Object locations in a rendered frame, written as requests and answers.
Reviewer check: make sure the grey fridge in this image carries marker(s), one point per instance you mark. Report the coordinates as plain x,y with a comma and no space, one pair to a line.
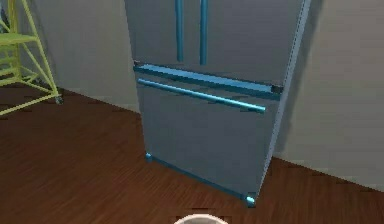
213,140

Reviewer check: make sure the white round object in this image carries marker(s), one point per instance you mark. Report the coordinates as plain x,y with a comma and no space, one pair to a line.
201,220

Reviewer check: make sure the yellow-green shelf stand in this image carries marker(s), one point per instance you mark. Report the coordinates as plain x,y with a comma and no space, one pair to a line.
20,40

